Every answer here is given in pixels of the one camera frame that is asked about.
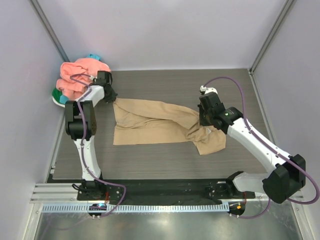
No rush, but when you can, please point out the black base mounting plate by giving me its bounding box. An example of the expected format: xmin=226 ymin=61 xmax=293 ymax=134
xmin=72 ymin=178 xmax=256 ymax=206

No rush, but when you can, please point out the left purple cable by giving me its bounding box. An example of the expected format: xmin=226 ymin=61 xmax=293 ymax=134
xmin=69 ymin=73 xmax=128 ymax=218

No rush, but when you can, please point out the green t shirt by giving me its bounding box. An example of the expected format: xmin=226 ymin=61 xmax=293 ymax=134
xmin=52 ymin=88 xmax=66 ymax=105

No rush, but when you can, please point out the aluminium corner post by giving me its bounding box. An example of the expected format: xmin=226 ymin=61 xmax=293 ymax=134
xmin=249 ymin=0 xmax=297 ymax=75
xmin=28 ymin=0 xmax=70 ymax=62

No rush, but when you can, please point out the white slotted cable duct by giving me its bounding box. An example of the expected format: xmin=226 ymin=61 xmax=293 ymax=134
xmin=41 ymin=202 xmax=229 ymax=214

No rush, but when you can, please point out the right aluminium corner post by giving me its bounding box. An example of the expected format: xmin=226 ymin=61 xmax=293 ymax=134
xmin=249 ymin=0 xmax=297 ymax=75

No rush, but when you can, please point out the pink t shirt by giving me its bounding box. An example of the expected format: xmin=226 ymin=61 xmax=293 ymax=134
xmin=55 ymin=57 xmax=112 ymax=102

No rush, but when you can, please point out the beige t shirt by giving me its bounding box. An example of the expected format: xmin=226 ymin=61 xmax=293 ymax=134
xmin=113 ymin=98 xmax=226 ymax=155

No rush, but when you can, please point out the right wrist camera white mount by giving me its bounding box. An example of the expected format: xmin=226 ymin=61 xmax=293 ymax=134
xmin=199 ymin=85 xmax=218 ymax=95

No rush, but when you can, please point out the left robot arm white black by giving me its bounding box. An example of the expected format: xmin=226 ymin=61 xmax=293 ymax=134
xmin=64 ymin=70 xmax=117 ymax=200

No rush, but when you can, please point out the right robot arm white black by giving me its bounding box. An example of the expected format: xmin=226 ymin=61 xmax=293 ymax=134
xmin=198 ymin=90 xmax=306 ymax=204

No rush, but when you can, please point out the left aluminium corner post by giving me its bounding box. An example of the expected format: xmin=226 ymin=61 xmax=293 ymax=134
xmin=28 ymin=0 xmax=70 ymax=62

